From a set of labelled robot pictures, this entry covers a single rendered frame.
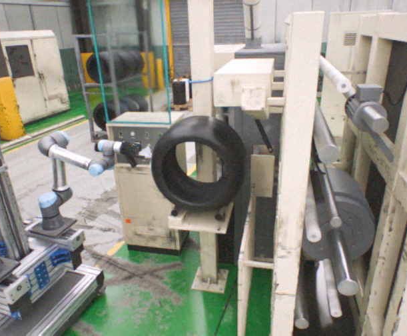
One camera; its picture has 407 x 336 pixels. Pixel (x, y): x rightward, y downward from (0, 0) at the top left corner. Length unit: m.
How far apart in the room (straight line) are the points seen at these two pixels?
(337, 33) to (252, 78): 3.52
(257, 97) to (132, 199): 1.89
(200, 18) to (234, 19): 8.99
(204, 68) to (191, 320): 1.77
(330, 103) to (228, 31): 6.63
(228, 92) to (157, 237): 1.93
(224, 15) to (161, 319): 9.69
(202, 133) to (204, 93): 0.40
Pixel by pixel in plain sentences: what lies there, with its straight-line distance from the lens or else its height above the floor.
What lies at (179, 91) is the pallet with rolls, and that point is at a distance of 8.38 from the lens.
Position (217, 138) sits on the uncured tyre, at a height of 1.40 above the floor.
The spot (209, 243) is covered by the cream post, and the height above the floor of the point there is 0.43.
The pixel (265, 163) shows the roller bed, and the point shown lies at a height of 1.15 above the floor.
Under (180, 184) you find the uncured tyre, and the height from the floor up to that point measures 0.98.
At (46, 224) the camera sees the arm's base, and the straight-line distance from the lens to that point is 2.52.
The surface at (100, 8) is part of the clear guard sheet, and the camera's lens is 2.70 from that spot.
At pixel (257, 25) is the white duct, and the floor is 1.96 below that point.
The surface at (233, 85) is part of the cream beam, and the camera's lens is 1.47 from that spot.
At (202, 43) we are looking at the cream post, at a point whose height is 1.87.
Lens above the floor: 1.97
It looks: 23 degrees down
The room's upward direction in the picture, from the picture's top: 2 degrees counter-clockwise
